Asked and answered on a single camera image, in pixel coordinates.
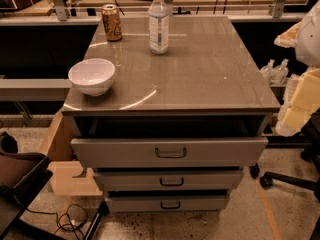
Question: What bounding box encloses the small clear bottle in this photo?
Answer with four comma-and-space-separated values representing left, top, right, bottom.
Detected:
271, 59, 288, 84
260, 59, 274, 84

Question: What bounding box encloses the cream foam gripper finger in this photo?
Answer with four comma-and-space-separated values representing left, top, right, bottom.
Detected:
275, 67, 320, 137

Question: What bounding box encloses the bottom grey drawer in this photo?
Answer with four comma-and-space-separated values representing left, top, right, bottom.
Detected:
105, 195, 230, 213

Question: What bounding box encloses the small clear bottle right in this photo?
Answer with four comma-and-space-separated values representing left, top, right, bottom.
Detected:
271, 59, 288, 84

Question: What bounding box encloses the small clear bottle left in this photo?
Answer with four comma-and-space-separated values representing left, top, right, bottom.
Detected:
260, 59, 274, 84

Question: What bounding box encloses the middle grey drawer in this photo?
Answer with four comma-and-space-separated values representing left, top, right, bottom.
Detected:
94, 170, 243, 192

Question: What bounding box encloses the clear plastic water bottle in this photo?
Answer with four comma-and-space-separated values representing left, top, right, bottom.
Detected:
148, 0, 169, 54

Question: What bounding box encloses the grey drawer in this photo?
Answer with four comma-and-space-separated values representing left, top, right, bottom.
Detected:
94, 170, 243, 192
105, 195, 230, 213
71, 137, 268, 168

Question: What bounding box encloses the black cable on floor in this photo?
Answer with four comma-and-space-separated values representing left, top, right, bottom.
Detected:
25, 203, 90, 240

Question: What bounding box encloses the grey drawer cabinet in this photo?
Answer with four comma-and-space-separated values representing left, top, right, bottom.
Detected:
63, 16, 279, 199

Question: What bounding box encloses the black office chair left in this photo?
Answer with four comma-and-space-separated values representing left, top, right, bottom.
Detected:
0, 132, 56, 240

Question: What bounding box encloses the gold soda can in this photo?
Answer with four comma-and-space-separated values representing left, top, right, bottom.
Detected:
101, 4, 122, 41

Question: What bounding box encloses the black chair base right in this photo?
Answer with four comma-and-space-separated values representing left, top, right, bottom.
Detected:
249, 115, 320, 201

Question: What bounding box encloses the white bowl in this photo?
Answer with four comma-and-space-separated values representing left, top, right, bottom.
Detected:
68, 58, 115, 96

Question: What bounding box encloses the top grey drawer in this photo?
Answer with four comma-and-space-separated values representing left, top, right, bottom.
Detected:
71, 137, 268, 168

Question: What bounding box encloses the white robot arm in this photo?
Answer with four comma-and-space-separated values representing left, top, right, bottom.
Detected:
274, 1, 320, 137

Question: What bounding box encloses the cardboard box on floor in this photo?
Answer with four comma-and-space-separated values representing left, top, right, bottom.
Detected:
39, 111, 102, 196

